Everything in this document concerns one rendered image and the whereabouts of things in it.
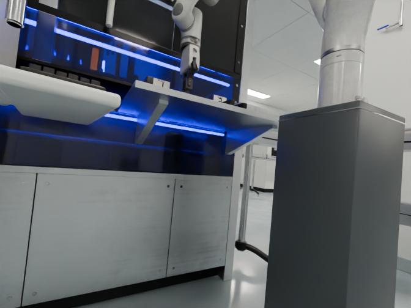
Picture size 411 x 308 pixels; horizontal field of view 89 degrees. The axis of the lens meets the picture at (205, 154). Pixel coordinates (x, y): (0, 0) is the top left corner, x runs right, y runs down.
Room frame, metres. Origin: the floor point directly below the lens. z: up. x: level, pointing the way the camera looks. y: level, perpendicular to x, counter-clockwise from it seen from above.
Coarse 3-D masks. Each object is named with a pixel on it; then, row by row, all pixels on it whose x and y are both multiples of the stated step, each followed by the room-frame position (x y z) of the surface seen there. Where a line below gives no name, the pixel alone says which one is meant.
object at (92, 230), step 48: (0, 192) 0.73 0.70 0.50; (48, 192) 0.80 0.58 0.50; (96, 192) 0.88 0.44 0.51; (144, 192) 0.97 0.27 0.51; (192, 192) 1.09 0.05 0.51; (0, 240) 0.74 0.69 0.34; (48, 240) 0.80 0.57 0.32; (96, 240) 0.88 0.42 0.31; (144, 240) 0.98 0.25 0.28; (192, 240) 1.11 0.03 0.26; (0, 288) 0.75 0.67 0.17; (48, 288) 0.81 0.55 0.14; (96, 288) 0.89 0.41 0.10
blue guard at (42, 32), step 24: (24, 24) 0.73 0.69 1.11; (48, 24) 0.77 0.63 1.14; (72, 24) 0.80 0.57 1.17; (24, 48) 0.74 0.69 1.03; (48, 48) 0.77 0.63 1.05; (72, 48) 0.81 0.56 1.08; (96, 48) 0.85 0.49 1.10; (120, 48) 0.89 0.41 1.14; (144, 48) 0.94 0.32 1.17; (96, 72) 0.85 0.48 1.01; (120, 72) 0.90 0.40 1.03; (144, 72) 0.95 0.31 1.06; (168, 72) 1.00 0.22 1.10; (216, 72) 1.13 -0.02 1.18
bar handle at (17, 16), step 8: (8, 0) 0.33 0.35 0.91; (16, 0) 0.34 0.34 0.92; (24, 0) 0.35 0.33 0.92; (8, 8) 0.33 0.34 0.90; (16, 8) 0.34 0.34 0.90; (24, 8) 0.35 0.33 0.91; (8, 16) 0.33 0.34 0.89; (16, 16) 0.34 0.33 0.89; (24, 16) 0.35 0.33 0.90; (16, 24) 0.34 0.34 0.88
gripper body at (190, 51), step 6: (186, 48) 0.83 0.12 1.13; (192, 48) 0.81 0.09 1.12; (198, 48) 0.82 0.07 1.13; (186, 54) 0.82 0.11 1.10; (192, 54) 0.80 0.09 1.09; (198, 54) 0.82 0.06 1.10; (186, 60) 0.82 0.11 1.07; (192, 60) 0.80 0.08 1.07; (198, 60) 0.82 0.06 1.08; (180, 66) 0.87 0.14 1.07; (186, 66) 0.82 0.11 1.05; (198, 66) 0.82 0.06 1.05; (180, 72) 0.87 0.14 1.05; (186, 72) 0.85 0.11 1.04
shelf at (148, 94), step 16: (128, 96) 0.64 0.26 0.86; (144, 96) 0.63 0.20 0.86; (160, 96) 0.61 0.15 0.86; (176, 96) 0.61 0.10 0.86; (192, 96) 0.63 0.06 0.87; (128, 112) 0.90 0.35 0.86; (176, 112) 0.82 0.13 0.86; (192, 112) 0.79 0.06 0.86; (208, 112) 0.77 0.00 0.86; (224, 112) 0.74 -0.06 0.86; (240, 112) 0.73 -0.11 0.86; (256, 112) 0.76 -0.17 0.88; (224, 128) 1.09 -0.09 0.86; (240, 128) 1.04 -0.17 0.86
